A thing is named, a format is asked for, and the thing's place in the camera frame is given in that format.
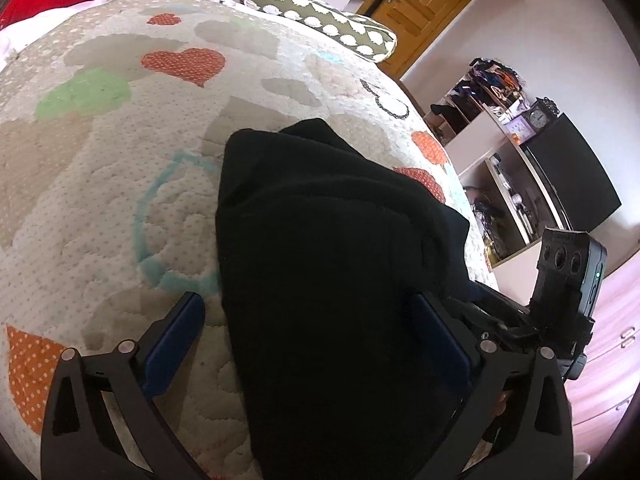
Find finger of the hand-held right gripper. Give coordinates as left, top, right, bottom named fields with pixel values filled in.
left=462, top=282, right=533, bottom=343

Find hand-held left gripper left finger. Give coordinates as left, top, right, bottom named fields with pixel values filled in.
left=39, top=290, right=211, bottom=480

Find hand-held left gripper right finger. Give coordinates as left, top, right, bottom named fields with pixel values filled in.
left=410, top=292, right=576, bottom=480

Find black pants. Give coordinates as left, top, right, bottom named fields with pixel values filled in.
left=215, top=117, right=473, bottom=480

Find pink drawer cabinet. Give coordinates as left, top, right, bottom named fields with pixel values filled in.
left=565, top=259, right=640, bottom=433

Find black flat screen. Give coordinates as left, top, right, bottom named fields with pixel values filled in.
left=520, top=112, right=623, bottom=234

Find white open shelf unit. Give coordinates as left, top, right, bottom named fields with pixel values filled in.
left=424, top=57, right=572, bottom=272

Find heart print bed blanket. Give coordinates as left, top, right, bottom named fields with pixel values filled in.
left=0, top=0, right=501, bottom=480

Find small dark table clock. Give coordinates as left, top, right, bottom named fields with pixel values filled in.
left=527, top=96, right=559, bottom=129

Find pile of clothes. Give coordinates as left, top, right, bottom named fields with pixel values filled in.
left=467, top=57, right=527, bottom=108

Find wooden door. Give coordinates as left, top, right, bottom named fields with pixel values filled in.
left=357, top=0, right=488, bottom=81

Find green dotted pillow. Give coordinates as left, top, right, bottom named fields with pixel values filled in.
left=237, top=0, right=399, bottom=63

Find white bed sheet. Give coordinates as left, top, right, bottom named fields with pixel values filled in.
left=0, top=0, right=118, bottom=61

